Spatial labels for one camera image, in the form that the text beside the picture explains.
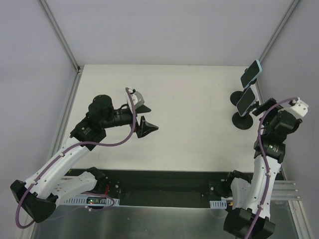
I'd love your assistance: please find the phone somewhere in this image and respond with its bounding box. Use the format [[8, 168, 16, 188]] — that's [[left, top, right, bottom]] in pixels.
[[236, 87, 258, 117], [240, 59, 262, 89]]

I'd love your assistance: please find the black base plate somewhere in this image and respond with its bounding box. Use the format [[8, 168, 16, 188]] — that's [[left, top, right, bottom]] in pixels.
[[69, 169, 255, 209]]

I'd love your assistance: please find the right white cable duct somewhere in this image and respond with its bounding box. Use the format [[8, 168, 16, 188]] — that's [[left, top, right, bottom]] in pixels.
[[209, 200, 227, 210]]

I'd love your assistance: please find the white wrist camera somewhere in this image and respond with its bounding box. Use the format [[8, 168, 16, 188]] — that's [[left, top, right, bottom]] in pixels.
[[286, 98, 309, 119], [126, 88, 145, 110]]

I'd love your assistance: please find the white cable duct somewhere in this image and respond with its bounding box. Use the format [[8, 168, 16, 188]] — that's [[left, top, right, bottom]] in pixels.
[[61, 195, 120, 207], [209, 200, 227, 210]]

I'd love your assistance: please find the right aluminium frame post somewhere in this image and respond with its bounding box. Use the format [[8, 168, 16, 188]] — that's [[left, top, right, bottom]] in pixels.
[[251, 0, 301, 74]]

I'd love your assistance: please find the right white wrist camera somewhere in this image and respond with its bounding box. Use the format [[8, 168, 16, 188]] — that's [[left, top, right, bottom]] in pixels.
[[286, 98, 309, 119]]

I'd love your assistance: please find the left aluminium frame post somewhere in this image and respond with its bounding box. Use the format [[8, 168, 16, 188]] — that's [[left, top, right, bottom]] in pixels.
[[37, 0, 81, 73]]

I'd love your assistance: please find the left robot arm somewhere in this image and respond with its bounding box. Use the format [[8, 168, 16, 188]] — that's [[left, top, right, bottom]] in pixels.
[[10, 89, 158, 229]]

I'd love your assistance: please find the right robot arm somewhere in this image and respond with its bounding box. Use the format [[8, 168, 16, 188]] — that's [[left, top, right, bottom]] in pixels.
[[223, 97, 308, 239]]

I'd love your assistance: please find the left white cable duct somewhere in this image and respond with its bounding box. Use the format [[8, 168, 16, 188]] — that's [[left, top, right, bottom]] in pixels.
[[61, 195, 120, 207]]

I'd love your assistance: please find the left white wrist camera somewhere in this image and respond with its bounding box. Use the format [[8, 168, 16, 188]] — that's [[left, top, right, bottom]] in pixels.
[[126, 88, 145, 110]]

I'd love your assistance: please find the black phone stand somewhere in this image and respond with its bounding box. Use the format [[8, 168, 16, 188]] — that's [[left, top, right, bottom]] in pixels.
[[232, 101, 259, 130], [230, 82, 255, 106]]

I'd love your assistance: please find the aluminium frame post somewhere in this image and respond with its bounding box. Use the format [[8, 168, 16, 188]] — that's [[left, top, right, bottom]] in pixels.
[[37, 0, 81, 73], [251, 0, 301, 74]]

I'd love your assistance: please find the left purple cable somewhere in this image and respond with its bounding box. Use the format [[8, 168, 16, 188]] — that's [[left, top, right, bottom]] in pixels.
[[15, 87, 140, 229]]

